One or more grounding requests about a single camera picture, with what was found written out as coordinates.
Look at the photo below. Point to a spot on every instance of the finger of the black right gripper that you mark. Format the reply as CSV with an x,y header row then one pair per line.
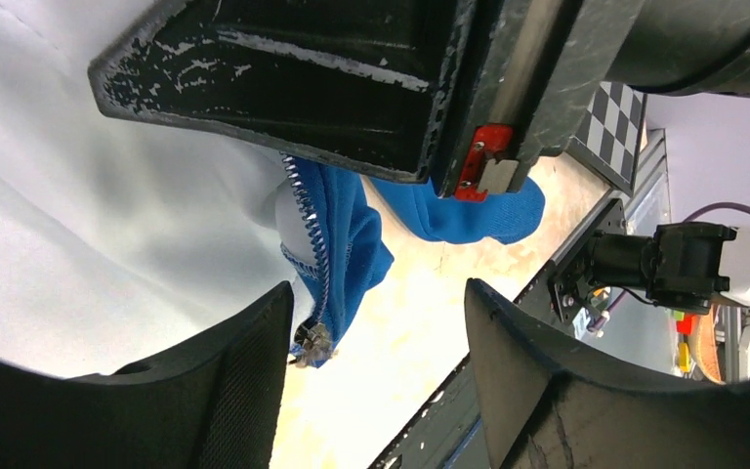
x,y
362,85

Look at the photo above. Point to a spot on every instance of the black white checkerboard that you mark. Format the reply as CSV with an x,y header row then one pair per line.
x,y
608,140

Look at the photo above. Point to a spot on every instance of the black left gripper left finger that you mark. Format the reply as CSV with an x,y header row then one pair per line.
x,y
211,401

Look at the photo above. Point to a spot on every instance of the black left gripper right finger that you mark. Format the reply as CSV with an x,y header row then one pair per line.
x,y
603,412

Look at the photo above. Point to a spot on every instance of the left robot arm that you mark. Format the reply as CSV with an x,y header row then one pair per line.
x,y
681,265

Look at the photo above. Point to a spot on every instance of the blue zip jacket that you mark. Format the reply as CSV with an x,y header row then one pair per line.
x,y
121,238

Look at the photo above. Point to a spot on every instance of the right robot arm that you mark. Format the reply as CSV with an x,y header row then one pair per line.
x,y
675,48

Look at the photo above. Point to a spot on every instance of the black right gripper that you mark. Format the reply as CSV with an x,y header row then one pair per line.
x,y
532,66

